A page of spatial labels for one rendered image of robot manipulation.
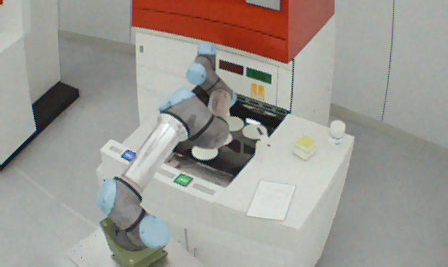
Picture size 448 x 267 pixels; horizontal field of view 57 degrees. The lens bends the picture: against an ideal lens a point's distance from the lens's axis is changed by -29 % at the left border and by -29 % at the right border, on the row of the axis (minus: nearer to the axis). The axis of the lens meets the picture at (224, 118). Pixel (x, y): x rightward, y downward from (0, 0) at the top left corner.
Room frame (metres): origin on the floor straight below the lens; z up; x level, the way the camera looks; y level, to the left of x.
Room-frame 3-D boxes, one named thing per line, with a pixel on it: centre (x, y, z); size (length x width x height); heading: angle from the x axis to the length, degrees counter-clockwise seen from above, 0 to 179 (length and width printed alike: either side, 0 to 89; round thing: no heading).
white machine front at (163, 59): (2.16, 0.08, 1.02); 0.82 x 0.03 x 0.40; 61
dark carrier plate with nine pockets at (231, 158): (1.87, 0.02, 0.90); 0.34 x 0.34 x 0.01; 61
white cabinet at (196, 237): (1.74, 0.00, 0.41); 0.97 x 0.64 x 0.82; 61
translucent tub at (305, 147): (1.67, -0.31, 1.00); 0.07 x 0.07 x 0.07; 46
